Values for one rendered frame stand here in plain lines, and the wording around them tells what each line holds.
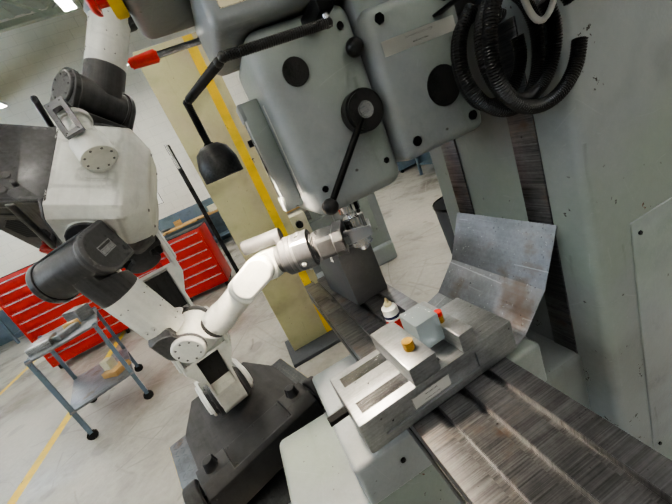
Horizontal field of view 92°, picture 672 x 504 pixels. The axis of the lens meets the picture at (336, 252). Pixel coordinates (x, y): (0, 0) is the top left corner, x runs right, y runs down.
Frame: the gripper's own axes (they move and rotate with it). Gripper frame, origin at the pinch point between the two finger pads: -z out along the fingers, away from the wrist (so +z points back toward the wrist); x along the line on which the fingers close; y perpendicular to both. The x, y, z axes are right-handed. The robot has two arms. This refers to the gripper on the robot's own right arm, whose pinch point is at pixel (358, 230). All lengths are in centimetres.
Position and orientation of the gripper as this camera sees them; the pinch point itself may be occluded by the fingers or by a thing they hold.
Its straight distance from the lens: 73.1
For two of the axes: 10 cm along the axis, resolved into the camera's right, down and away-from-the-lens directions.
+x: 0.2, -3.5, 9.4
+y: 3.7, 8.7, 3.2
